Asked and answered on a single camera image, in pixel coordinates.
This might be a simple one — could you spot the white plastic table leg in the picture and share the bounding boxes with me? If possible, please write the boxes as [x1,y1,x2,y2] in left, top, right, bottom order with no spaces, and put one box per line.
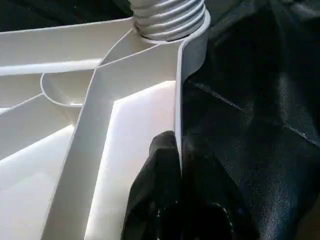
[131,0,207,42]

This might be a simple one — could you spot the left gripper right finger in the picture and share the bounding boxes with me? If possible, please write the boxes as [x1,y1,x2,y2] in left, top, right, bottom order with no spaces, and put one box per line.
[165,139,260,240]

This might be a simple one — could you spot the white plastic table top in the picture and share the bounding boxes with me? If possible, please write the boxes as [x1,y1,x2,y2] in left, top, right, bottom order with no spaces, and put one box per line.
[0,10,210,240]

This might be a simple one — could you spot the black mat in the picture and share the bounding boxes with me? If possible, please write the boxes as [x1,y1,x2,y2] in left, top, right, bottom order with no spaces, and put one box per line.
[0,0,320,240]

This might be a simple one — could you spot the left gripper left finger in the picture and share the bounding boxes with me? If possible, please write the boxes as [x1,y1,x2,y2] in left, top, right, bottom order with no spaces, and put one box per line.
[121,131,182,240]

